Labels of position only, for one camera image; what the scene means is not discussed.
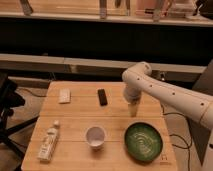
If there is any black chair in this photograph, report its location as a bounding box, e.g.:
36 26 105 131
0 71 39 171

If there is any black rectangular block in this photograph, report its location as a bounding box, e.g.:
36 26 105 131
98 89 108 106

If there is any white sponge block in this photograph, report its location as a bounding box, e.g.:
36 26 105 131
59 89 71 104

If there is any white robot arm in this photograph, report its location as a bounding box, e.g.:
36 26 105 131
122 62 213 130

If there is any wooden shelf with clutter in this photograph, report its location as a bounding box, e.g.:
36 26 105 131
0 0 213 28

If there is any white squeeze bottle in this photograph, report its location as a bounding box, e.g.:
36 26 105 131
37 120 60 162

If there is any green bowl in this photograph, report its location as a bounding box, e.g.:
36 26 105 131
124 122 163 163

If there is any black floor cable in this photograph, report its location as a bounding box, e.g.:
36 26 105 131
162 111 193 171

